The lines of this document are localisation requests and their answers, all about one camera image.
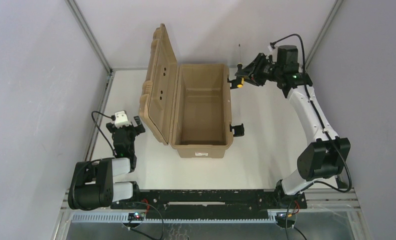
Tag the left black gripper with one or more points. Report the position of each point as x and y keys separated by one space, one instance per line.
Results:
x=125 y=129

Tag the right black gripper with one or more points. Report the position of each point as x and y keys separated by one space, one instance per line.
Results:
x=250 y=71

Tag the black yellow screwdriver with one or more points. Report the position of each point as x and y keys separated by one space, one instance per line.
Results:
x=239 y=79

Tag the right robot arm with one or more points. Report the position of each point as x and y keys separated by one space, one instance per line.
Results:
x=326 y=153

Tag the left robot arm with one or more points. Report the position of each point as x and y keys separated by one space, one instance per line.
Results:
x=92 y=184

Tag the tan plastic storage bin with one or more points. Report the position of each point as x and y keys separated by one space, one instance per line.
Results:
x=187 y=106

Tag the small circuit board with leds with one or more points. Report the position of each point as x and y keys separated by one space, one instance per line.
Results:
x=136 y=216

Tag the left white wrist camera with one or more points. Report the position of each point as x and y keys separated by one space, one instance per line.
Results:
x=121 y=119

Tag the right aluminium corner post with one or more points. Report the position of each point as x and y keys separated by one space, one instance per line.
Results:
x=323 y=31

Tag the aluminium corner post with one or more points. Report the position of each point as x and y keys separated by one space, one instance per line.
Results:
x=323 y=31
x=87 y=31

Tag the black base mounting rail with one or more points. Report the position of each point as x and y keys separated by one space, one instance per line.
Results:
x=227 y=204

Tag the left aluminium corner post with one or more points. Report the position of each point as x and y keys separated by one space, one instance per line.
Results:
x=87 y=31

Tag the aluminium frame front rail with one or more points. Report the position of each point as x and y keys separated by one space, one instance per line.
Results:
x=318 y=200

